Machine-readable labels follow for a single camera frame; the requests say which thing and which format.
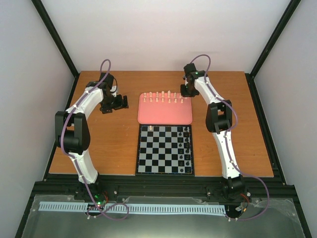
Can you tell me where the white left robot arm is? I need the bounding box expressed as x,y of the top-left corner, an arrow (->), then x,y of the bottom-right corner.
54,72 -> 128,200

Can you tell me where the black white chessboard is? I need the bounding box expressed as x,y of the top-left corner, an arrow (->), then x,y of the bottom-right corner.
136,124 -> 195,176

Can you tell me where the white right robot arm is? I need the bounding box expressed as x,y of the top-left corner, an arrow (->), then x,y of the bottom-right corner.
180,63 -> 245,201

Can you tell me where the black aluminium frame base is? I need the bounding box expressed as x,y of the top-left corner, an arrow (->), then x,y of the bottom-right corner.
15,73 -> 312,238

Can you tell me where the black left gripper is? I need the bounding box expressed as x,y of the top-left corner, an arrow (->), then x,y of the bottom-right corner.
101,94 -> 129,114

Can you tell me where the black frame post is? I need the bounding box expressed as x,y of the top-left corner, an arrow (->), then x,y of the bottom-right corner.
249,0 -> 303,78
31,0 -> 79,78

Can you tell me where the right black frame post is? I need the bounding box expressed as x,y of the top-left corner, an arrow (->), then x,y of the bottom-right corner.
249,0 -> 303,78

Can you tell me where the left black frame post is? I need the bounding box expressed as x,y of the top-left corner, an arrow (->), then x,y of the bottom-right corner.
31,0 -> 79,78

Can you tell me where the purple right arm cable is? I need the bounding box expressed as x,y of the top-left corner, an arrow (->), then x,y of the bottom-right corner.
190,54 -> 270,221

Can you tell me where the pink plastic tray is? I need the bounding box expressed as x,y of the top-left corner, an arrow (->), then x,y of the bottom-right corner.
138,92 -> 193,125

